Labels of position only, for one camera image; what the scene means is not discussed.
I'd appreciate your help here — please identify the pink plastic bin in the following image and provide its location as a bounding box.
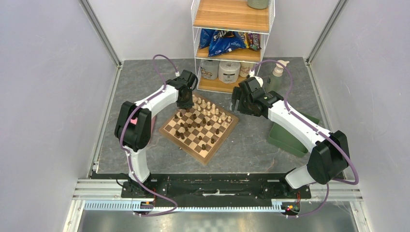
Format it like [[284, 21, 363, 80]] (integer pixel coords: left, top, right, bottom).
[[150, 116, 156, 135]]

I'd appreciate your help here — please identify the blue chips bag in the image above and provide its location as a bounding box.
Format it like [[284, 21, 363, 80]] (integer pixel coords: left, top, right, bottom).
[[199, 29, 247, 57]]

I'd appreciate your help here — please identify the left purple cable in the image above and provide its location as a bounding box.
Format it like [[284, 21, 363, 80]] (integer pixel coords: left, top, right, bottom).
[[118, 54, 179, 218]]

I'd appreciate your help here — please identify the green plastic bin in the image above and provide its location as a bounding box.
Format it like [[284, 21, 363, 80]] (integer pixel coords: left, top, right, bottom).
[[267, 122, 310, 158]]

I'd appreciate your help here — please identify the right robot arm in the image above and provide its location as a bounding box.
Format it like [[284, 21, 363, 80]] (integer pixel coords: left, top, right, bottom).
[[232, 77, 350, 198]]

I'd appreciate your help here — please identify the white printed mug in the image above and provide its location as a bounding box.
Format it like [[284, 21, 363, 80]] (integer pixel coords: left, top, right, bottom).
[[201, 60, 220, 80]]

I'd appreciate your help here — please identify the purple cable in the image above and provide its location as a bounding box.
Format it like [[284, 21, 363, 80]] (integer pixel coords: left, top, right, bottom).
[[249, 59, 359, 219], [118, 54, 179, 218]]

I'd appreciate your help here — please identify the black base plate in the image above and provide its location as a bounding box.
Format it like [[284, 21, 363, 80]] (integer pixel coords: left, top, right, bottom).
[[121, 173, 311, 209]]

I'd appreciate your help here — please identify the white cup right shelf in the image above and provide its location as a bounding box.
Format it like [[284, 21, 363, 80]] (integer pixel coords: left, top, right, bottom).
[[239, 62, 254, 77]]

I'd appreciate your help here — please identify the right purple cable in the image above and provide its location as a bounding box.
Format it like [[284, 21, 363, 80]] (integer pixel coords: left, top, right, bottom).
[[249, 59, 359, 219]]

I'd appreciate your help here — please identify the brown candy bag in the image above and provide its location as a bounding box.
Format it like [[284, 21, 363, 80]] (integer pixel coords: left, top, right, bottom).
[[245, 32, 261, 51]]

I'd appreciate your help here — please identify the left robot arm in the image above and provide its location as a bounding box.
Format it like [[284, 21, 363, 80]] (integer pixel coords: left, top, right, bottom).
[[115, 70, 198, 198]]

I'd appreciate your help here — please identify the green jar top shelf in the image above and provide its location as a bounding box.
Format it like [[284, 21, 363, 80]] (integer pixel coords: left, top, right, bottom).
[[247, 0, 269, 10]]

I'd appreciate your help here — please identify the wooden chess board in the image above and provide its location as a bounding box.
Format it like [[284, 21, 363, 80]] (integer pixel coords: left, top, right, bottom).
[[159, 94, 239, 165]]

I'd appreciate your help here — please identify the white toilet paper roll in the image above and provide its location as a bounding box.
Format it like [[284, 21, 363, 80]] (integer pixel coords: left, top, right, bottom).
[[218, 61, 241, 84]]

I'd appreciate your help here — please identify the green soap pump bottle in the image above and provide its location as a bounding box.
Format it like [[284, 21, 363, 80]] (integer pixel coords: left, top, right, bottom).
[[265, 60, 289, 92]]

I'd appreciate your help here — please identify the white wire wooden shelf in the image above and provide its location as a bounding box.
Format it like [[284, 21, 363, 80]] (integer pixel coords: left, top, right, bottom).
[[190, 0, 276, 93]]

